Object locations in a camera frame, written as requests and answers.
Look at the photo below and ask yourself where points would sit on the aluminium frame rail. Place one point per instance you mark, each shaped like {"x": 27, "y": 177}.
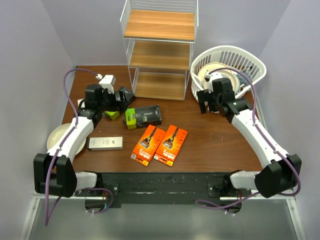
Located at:
{"x": 259, "y": 219}

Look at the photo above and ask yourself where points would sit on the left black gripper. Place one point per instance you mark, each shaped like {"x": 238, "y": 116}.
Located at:
{"x": 121, "y": 105}

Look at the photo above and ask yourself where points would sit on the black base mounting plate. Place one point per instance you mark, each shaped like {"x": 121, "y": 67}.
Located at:
{"x": 161, "y": 188}

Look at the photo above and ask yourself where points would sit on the white small box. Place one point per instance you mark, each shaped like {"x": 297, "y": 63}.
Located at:
{"x": 81, "y": 103}

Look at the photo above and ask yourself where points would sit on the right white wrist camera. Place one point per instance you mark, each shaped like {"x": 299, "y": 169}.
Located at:
{"x": 207, "y": 83}

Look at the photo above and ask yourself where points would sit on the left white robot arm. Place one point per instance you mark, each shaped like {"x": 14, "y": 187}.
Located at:
{"x": 53, "y": 171}

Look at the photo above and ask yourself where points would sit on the cream plate on table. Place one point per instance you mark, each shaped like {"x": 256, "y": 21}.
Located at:
{"x": 54, "y": 140}

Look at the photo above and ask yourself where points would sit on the black green razor box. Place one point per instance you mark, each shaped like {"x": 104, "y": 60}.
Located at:
{"x": 140, "y": 117}

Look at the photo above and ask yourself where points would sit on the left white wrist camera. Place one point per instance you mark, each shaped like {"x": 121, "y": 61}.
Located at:
{"x": 107, "y": 82}

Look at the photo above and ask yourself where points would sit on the white plastic slatted basket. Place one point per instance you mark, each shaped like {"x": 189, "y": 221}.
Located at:
{"x": 231, "y": 56}

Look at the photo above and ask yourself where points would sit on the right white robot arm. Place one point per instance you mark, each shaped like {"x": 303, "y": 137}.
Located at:
{"x": 280, "y": 169}

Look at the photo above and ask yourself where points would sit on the silver grey flat box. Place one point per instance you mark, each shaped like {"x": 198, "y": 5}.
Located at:
{"x": 105, "y": 143}

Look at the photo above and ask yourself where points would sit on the white wire wooden shelf unit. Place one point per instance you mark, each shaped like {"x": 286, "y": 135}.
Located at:
{"x": 159, "y": 38}

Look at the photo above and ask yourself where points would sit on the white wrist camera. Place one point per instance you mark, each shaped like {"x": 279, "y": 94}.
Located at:
{"x": 207, "y": 83}
{"x": 107, "y": 82}

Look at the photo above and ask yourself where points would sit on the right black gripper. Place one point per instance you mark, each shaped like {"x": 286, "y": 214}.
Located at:
{"x": 201, "y": 94}

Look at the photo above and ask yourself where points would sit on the orange razor box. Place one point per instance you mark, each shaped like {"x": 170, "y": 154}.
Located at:
{"x": 170, "y": 146}
{"x": 147, "y": 145}

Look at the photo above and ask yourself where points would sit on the grey object in basket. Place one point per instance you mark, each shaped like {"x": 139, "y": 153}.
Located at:
{"x": 243, "y": 79}

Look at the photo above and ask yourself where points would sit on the blue ringed plate in basket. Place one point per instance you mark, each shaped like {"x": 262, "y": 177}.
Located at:
{"x": 233, "y": 78}

